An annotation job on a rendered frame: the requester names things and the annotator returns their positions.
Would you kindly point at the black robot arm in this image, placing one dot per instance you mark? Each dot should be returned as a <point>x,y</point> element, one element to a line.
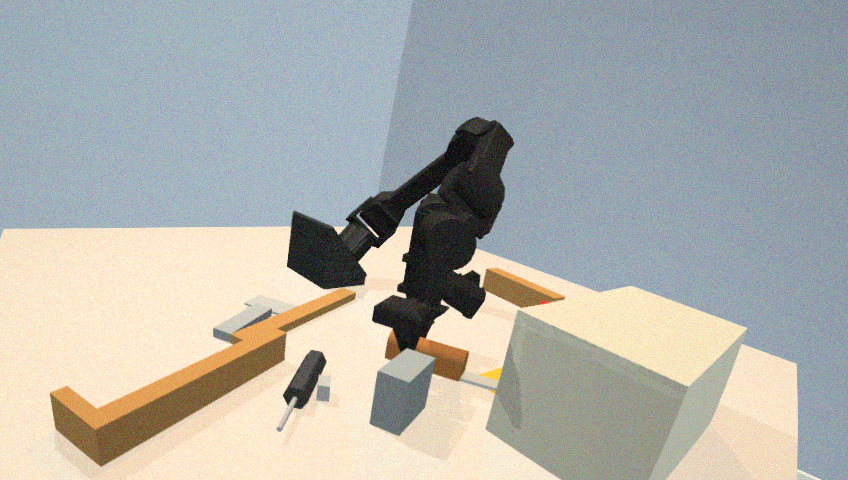
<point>446,224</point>

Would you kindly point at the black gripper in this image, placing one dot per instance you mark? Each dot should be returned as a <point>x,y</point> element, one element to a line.
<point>412,317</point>

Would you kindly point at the black-handled tool with grey metal rod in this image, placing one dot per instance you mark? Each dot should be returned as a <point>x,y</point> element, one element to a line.
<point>301,387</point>

